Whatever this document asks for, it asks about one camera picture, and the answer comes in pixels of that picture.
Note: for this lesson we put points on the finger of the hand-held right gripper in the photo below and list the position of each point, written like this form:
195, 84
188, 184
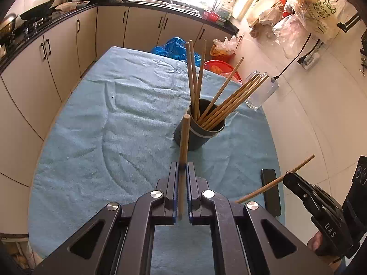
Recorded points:
318, 190
326, 226

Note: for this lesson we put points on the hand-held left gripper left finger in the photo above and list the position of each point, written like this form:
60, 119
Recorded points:
173, 194

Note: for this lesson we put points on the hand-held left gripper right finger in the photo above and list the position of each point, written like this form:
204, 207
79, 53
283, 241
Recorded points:
192, 203

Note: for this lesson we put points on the wooden chopstick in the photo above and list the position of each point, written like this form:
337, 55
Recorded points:
266, 185
184, 137

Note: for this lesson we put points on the dark grey utensil cup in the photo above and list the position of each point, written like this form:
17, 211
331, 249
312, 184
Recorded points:
195, 140

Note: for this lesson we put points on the bunch of wooden chopsticks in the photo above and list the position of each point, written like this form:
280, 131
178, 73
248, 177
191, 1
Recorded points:
194, 91

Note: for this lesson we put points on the person's right hand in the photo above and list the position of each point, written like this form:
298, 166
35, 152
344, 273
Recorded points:
314, 242

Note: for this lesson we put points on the black phone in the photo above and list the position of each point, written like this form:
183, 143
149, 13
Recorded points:
272, 203

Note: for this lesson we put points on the blue towel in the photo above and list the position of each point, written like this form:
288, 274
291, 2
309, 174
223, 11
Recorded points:
114, 134

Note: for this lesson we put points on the glass pitcher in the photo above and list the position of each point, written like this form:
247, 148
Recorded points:
263, 97

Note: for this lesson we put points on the white power strip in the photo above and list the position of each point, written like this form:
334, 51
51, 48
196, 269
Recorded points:
311, 58

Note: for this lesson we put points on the red basin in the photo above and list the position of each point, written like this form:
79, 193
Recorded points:
218, 64

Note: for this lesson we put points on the blue plastic bag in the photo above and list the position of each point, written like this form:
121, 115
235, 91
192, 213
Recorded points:
172, 47

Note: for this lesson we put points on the orange plastic bag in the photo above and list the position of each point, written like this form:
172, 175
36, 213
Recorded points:
222, 48

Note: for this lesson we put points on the clear plastic bag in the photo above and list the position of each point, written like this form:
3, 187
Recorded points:
289, 34

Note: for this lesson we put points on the black kitchen countertop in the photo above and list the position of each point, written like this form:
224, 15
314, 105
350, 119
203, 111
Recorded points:
218, 25

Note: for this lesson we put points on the white plastic bags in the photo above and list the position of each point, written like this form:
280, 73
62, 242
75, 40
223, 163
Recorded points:
315, 8

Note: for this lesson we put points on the red basket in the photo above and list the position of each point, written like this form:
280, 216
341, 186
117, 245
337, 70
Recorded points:
211, 15

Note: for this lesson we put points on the steel sink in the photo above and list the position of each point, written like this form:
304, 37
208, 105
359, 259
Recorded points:
183, 7

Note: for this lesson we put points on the green white container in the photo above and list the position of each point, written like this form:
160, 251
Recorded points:
225, 11

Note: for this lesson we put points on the beige kitchen cabinet row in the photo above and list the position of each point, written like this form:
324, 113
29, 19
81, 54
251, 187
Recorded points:
25, 71

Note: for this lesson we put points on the white plate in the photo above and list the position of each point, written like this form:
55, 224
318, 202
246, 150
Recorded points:
68, 5

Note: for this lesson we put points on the gas stove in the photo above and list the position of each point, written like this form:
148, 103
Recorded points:
31, 28

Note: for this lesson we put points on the black frying pan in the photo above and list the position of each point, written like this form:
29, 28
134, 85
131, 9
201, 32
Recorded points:
37, 10

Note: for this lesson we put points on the silver wok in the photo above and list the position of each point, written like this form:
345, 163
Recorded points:
7, 24

